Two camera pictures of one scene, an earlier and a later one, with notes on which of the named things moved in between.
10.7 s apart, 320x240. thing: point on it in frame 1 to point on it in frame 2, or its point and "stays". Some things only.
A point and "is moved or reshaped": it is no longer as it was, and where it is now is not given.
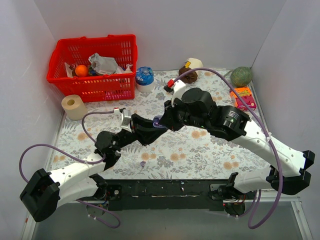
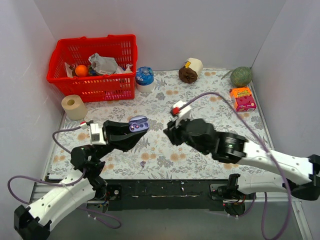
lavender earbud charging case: [156, 121] is moved or reshaped
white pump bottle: [128, 70] stays
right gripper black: [171, 115] to [182, 131]
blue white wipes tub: [144, 79] stays
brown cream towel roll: [191, 64] stays
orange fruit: [81, 70] stays
